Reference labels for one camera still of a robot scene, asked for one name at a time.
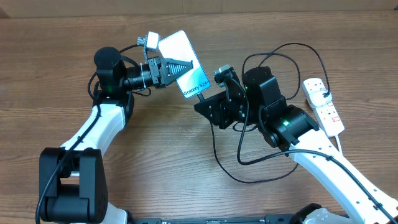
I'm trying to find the white power strip cord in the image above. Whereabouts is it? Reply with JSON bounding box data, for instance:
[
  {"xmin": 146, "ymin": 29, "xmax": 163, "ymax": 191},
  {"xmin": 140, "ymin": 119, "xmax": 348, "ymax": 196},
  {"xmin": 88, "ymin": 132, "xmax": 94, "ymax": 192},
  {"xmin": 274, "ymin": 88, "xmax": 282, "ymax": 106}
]
[{"xmin": 334, "ymin": 134, "xmax": 343, "ymax": 156}]

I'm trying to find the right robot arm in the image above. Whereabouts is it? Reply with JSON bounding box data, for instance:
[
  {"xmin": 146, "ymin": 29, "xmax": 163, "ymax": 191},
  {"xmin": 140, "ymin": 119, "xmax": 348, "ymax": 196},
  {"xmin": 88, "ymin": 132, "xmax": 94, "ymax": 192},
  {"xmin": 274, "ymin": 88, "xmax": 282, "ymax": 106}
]
[{"xmin": 194, "ymin": 65, "xmax": 397, "ymax": 223}]

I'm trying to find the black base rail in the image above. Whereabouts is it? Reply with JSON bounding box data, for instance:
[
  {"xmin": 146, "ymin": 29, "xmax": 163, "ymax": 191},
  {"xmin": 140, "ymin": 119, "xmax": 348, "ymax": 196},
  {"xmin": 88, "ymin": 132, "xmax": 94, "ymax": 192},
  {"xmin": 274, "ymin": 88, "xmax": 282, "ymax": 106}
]
[{"xmin": 128, "ymin": 214, "xmax": 304, "ymax": 224}]

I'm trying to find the white charger plug adapter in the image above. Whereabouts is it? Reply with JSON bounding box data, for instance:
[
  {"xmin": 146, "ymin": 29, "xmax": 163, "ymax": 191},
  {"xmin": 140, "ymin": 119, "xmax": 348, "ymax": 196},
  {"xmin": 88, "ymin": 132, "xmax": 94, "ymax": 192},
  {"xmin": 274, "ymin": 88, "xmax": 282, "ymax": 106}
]
[{"xmin": 307, "ymin": 89, "xmax": 333, "ymax": 108}]

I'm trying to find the Samsung Galaxy smartphone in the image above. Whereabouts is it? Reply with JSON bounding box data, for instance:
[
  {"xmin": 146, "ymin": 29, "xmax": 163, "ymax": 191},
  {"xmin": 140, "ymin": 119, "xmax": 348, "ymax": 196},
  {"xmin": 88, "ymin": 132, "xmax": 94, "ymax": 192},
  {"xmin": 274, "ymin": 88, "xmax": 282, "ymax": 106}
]
[{"xmin": 158, "ymin": 30, "xmax": 210, "ymax": 98}]

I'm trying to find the white power strip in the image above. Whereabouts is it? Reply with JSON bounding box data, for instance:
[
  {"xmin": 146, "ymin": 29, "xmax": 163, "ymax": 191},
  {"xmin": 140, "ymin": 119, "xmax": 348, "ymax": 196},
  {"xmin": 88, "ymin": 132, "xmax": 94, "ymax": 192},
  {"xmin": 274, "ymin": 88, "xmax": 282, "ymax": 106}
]
[{"xmin": 303, "ymin": 78, "xmax": 345, "ymax": 138}]

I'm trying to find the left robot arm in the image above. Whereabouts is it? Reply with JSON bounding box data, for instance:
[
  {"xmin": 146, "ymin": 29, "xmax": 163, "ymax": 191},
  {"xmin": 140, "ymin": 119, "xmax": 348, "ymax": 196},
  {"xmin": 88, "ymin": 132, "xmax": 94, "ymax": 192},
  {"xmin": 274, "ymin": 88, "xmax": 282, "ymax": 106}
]
[{"xmin": 35, "ymin": 47, "xmax": 194, "ymax": 223}]

